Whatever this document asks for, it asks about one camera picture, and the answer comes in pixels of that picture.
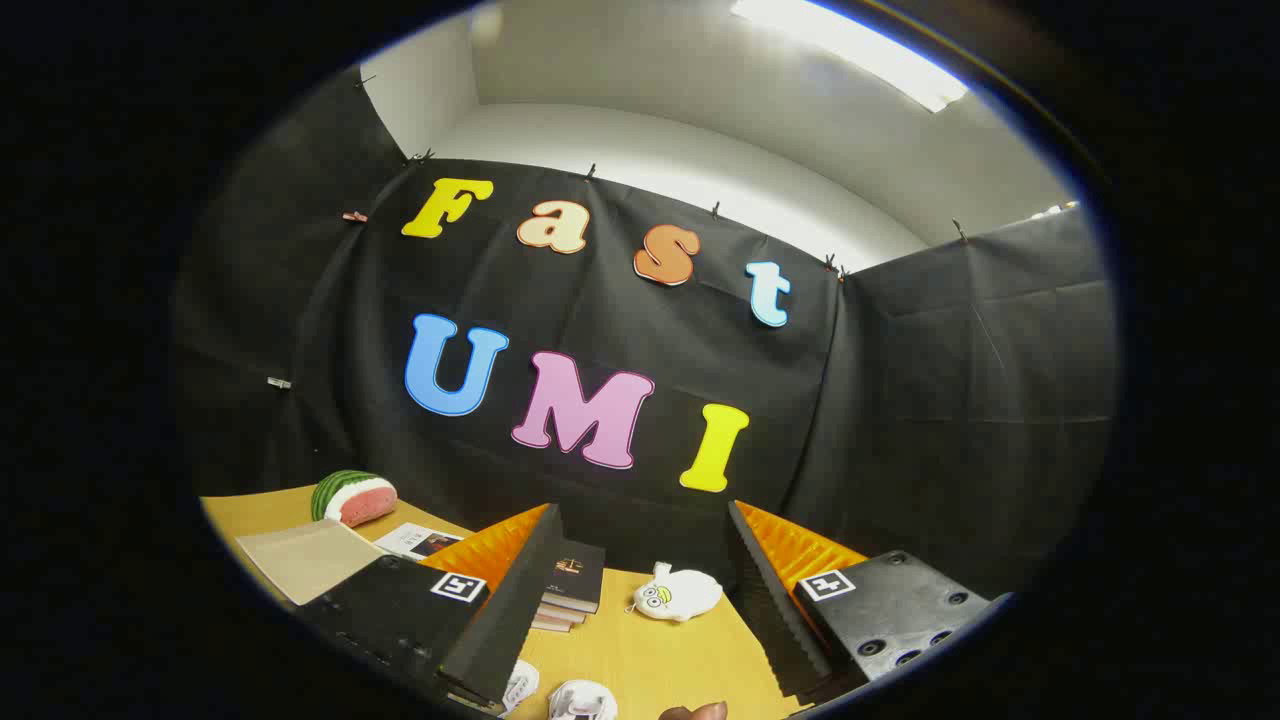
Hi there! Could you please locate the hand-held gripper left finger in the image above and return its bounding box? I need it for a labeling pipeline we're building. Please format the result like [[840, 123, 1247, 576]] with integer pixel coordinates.
[[298, 503, 567, 717]]

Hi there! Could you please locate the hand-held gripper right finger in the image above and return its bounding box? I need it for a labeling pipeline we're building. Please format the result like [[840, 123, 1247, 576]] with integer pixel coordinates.
[[727, 499, 1013, 703]]

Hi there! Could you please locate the white shoe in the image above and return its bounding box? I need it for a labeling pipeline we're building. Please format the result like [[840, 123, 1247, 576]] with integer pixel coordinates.
[[547, 679, 620, 720], [500, 659, 542, 714]]

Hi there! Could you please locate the beige fabric storage box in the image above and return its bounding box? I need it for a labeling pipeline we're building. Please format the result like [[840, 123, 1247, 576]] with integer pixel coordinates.
[[236, 519, 387, 607]]

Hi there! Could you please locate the black cover book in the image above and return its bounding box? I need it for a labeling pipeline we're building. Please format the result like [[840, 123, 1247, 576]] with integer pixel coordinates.
[[543, 540, 607, 615]]

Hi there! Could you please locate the white plush toy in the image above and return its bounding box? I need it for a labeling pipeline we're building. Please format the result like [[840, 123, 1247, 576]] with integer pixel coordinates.
[[627, 561, 724, 623]]

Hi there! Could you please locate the white portrait cover book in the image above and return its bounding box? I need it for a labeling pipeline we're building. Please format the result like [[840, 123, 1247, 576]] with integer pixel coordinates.
[[372, 522, 467, 564]]

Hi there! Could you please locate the watermelon slice toy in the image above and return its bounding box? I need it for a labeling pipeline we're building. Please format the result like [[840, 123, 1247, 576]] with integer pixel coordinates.
[[310, 470, 399, 529]]

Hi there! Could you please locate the black backdrop cloth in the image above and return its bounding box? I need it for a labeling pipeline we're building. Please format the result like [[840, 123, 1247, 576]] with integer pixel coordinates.
[[170, 65, 1119, 603]]

